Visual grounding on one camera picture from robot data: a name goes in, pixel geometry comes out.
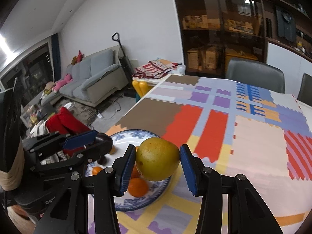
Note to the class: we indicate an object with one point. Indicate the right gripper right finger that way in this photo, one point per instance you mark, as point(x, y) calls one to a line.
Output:
point(248, 212)

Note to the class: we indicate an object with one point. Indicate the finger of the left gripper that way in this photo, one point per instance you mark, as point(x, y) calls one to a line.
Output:
point(80, 158)
point(62, 141)

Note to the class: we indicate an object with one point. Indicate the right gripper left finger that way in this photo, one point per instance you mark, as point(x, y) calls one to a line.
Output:
point(111, 182)

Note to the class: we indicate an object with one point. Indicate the dark plum front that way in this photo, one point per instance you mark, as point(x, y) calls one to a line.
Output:
point(102, 160)

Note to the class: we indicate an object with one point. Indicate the dark plum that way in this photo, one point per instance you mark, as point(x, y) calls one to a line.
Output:
point(102, 137)
point(102, 160)

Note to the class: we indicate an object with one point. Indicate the small orange tangerine back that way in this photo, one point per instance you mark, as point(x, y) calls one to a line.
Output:
point(96, 170)

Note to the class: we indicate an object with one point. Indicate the dark plum back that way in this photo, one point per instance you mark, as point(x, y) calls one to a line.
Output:
point(102, 137)

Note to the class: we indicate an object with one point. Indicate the orange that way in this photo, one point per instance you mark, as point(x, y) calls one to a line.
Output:
point(138, 187)

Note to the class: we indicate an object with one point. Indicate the yellow-green pomelo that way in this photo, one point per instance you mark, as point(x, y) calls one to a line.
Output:
point(157, 159)

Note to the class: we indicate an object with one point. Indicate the person left hand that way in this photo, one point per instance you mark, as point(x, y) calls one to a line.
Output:
point(17, 214)

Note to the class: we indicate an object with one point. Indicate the red jacket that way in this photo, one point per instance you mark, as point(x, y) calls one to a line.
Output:
point(65, 123)

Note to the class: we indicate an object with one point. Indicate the grey sofa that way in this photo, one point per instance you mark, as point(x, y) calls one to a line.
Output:
point(89, 81)

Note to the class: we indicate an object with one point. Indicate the colourful patchwork tablecloth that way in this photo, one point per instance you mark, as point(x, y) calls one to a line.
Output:
point(235, 128)

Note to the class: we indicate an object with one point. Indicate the yellow child chair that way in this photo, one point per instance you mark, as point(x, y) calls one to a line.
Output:
point(141, 87)

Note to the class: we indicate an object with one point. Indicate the black stick vacuum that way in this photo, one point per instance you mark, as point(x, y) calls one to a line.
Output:
point(126, 66)

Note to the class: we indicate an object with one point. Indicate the striped cloth pile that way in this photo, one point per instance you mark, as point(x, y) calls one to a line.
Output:
point(155, 69)

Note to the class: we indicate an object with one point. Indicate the grey chair right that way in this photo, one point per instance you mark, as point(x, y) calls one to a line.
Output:
point(305, 92)

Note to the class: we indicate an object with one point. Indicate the grey chair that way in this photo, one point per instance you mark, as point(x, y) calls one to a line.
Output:
point(305, 92)
point(256, 74)

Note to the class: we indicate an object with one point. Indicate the grey chair left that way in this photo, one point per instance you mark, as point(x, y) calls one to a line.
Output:
point(256, 74)

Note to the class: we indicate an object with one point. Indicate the glass display cabinet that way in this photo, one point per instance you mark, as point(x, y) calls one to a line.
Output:
point(214, 31)

